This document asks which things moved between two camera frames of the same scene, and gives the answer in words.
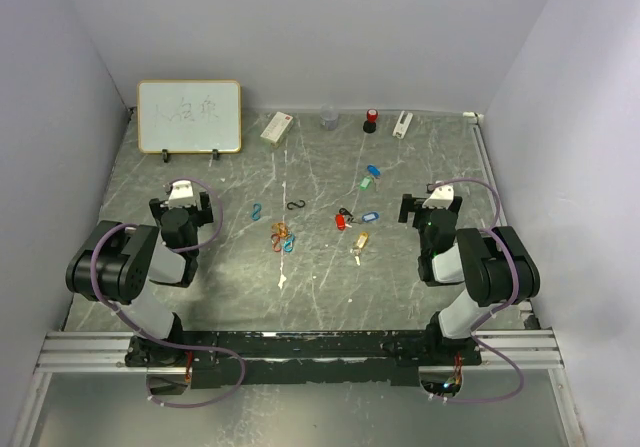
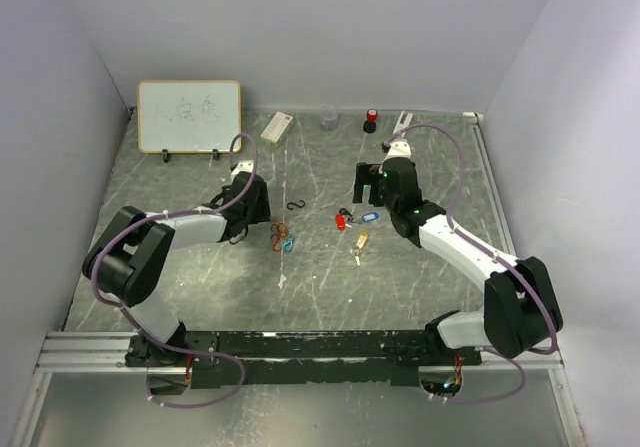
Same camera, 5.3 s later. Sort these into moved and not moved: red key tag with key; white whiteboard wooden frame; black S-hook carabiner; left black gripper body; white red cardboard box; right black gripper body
Moved: right black gripper body; left black gripper body
Not moved: white whiteboard wooden frame; white red cardboard box; red key tag with key; black S-hook carabiner
